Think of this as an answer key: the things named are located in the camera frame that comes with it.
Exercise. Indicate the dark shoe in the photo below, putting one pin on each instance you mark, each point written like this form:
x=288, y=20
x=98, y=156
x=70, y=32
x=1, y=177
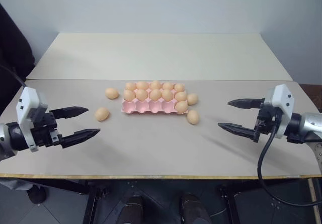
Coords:
x=37, y=194

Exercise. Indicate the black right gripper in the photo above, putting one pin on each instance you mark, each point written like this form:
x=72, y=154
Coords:
x=266, y=120

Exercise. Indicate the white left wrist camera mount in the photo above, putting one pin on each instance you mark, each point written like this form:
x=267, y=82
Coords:
x=27, y=100

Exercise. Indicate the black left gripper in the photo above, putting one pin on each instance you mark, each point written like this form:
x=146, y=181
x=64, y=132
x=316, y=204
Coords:
x=46, y=131

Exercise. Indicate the pink egg tray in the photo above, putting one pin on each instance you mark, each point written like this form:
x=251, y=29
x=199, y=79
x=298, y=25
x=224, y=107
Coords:
x=141, y=107

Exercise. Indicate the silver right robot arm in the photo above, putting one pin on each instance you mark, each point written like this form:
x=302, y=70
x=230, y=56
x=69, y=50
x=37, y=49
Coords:
x=308, y=124

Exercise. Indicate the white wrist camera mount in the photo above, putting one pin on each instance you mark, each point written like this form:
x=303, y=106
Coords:
x=281, y=98
x=27, y=100

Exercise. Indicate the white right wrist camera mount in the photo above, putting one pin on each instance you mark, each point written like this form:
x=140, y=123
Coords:
x=281, y=98

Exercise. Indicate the black draped cloth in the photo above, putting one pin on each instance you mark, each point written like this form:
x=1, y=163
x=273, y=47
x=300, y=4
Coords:
x=13, y=47

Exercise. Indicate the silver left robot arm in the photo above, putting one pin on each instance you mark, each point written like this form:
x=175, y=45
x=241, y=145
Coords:
x=10, y=136

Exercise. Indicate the silver perforated metal plate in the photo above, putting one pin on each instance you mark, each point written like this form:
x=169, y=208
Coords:
x=318, y=158

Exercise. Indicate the tan egg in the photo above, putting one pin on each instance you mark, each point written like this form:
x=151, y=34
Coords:
x=130, y=85
x=141, y=94
x=181, y=107
x=193, y=117
x=155, y=84
x=167, y=94
x=129, y=95
x=101, y=114
x=167, y=85
x=180, y=96
x=142, y=85
x=111, y=93
x=192, y=99
x=179, y=87
x=155, y=94

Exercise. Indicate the dark rounded shape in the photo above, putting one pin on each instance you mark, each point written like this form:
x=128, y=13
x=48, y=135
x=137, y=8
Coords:
x=193, y=209
x=132, y=210

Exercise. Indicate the black table frame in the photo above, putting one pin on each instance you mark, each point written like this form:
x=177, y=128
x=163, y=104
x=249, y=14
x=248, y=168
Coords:
x=95, y=201

